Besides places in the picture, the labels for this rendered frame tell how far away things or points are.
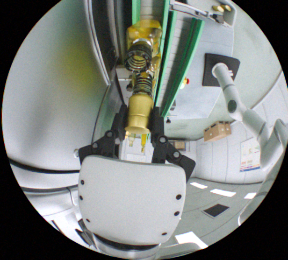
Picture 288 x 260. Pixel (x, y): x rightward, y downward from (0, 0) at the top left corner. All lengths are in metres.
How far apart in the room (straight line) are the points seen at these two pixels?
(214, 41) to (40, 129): 0.66
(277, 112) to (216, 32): 3.30
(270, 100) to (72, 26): 3.82
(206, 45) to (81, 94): 0.56
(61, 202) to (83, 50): 0.30
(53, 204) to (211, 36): 0.74
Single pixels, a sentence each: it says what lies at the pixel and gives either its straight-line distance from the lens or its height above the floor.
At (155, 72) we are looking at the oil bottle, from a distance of 0.17.
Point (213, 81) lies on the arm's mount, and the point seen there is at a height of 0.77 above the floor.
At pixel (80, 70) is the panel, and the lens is 0.21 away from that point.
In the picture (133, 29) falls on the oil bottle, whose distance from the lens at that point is 0.15.
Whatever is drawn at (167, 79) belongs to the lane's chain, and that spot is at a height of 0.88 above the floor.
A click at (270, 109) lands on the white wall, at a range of 3.67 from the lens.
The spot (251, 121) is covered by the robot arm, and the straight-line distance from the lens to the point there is 0.42.
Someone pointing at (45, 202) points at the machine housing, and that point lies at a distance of 0.20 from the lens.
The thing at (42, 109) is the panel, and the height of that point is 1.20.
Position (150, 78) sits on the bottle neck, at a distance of 0.16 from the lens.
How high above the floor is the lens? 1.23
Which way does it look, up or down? 24 degrees down
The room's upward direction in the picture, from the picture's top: 175 degrees counter-clockwise
